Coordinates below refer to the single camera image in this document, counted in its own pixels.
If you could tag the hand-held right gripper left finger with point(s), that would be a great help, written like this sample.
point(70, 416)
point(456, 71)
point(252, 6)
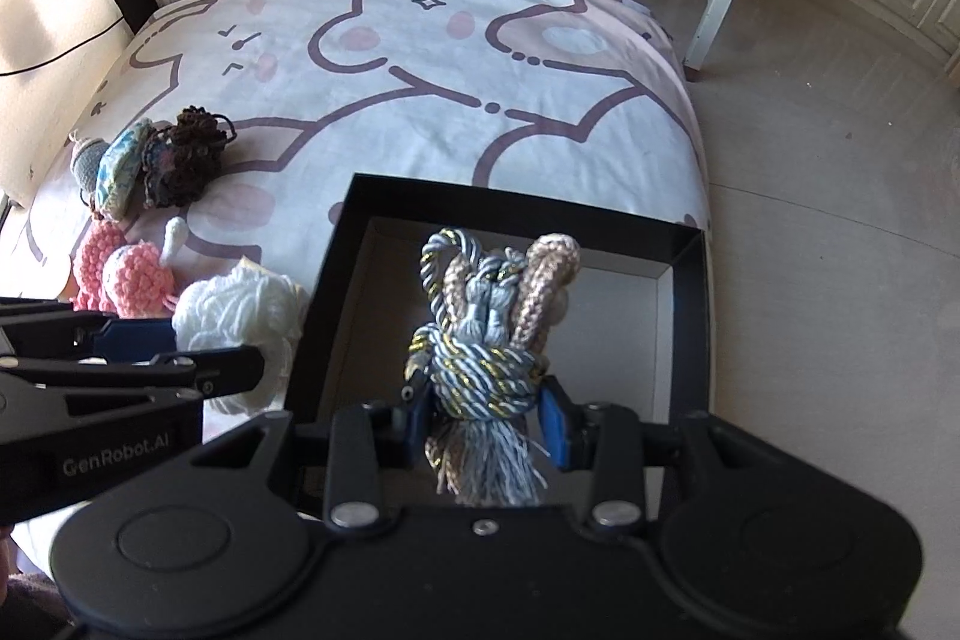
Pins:
point(417, 422)

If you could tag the pink crochet piece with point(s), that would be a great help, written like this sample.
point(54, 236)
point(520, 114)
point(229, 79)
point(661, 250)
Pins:
point(139, 280)
point(90, 261)

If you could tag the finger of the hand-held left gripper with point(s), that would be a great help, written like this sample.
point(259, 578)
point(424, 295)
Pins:
point(139, 338)
point(217, 374)

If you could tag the blue green crochet piece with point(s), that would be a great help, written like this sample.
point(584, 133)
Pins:
point(127, 164)

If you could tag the black cardboard box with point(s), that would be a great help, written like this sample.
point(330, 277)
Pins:
point(352, 280)

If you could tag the white yarn ball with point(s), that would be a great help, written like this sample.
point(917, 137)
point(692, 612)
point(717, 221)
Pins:
point(240, 310)

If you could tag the grey crochet piece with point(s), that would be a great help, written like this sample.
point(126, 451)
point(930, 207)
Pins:
point(86, 160)

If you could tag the printed bed sheet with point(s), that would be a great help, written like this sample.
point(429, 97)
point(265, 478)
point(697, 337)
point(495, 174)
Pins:
point(420, 108)

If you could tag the beige board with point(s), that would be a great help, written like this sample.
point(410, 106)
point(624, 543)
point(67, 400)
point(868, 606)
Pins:
point(52, 63)

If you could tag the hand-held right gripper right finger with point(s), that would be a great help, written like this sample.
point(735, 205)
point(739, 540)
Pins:
point(553, 430)

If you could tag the person's left forearm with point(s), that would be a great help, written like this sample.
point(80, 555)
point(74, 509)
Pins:
point(16, 602)

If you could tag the small white crochet piece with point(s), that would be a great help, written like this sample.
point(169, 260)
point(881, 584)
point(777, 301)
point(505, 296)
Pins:
point(175, 239)

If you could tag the brown and dark yarn bundle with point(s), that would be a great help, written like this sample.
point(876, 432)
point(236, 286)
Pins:
point(187, 156)

